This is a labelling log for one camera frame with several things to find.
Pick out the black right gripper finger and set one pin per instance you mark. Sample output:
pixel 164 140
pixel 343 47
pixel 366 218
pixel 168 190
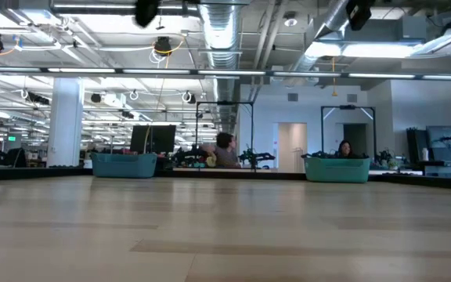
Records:
pixel 358 13

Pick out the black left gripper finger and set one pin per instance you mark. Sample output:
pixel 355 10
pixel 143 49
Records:
pixel 146 11

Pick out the background black robot arm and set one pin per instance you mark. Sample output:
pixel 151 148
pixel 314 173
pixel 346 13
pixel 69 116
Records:
pixel 190 155
pixel 257 156
pixel 384 156

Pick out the person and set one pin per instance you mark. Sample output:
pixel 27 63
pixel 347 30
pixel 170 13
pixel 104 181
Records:
pixel 345 149
pixel 225 152

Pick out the white pillar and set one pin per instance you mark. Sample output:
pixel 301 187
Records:
pixel 65 125

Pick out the grey screen monitor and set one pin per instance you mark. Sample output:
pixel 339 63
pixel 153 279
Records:
pixel 444 139

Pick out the blue plastic bin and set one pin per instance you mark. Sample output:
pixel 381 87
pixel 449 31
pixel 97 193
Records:
pixel 123 165

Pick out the white bottle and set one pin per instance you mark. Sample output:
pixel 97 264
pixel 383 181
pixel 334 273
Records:
pixel 425 154

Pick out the green plastic bin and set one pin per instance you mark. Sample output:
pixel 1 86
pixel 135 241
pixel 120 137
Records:
pixel 337 170

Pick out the black chair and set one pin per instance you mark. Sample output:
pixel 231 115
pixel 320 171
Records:
pixel 16 157

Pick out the silver ventilation duct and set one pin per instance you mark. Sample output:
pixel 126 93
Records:
pixel 221 39
pixel 323 35

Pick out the black gantry frame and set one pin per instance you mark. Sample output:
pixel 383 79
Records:
pixel 252 133
pixel 322 129

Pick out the black aluminium table frame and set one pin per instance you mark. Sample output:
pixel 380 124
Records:
pixel 268 175

